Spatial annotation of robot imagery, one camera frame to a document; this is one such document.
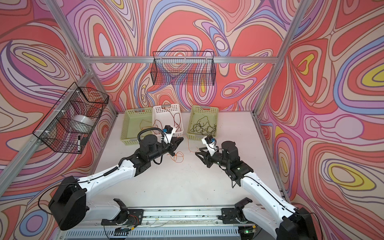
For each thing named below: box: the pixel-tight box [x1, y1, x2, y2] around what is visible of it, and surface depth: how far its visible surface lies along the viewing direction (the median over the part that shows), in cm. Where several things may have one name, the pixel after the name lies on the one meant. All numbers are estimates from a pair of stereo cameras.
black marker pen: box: [77, 135, 81, 152], surface depth 73 cm
